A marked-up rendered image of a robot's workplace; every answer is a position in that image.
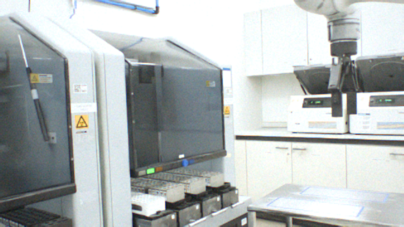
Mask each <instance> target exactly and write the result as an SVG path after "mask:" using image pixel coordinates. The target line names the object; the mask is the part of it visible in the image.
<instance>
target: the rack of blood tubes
mask: <svg viewBox="0 0 404 227"><path fill-rule="evenodd" d="M131 210H132V212H134V213H137V214H142V215H145V216H150V215H151V214H155V213H156V211H161V212H162V211H163V210H165V199H164V197H158V196H154V195H146V194H140V193H136V192H132V191H131Z"/></svg>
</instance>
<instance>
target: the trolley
mask: <svg viewBox="0 0 404 227"><path fill-rule="evenodd" d="M247 211H248V222H249V227H256V212H259V213H265V214H274V215H279V216H286V227H292V217H293V218H302V219H311V220H317V221H326V222H330V223H340V224H349V225H354V226H363V227H404V193H396V192H382V191H375V190H360V189H346V188H338V187H324V186H317V185H302V184H294V183H286V184H284V185H282V186H281V187H279V188H277V189H275V190H274V191H272V192H271V193H269V194H268V195H266V196H264V197H262V198H260V199H258V200H257V201H255V202H253V203H252V204H250V205H248V206H247Z"/></svg>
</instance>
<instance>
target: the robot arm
mask: <svg viewBox="0 0 404 227"><path fill-rule="evenodd" d="M293 2H294V3H295V4H296V5H297V6H299V7H300V9H303V10H304V11H307V12H309V13H313V14H317V15H323V16H324V17H325V18H326V21H327V26H326V27H327V41H328V42H329V43H332V44H330V51H331V56H333V58H332V67H331V75H330V83H329V88H328V89H329V90H328V92H329V93H331V116H332V117H343V100H342V91H341V88H342V83H343V79H344V80H345V84H346V86H347V88H348V92H346V95H347V115H357V93H359V86H358V82H357V74H356V69H355V60H352V59H351V56H352V55H356V54H357V52H358V51H357V42H356V41H358V40H359V38H360V13H361V11H362V3H368V2H379V3H397V4H404V0H293Z"/></svg>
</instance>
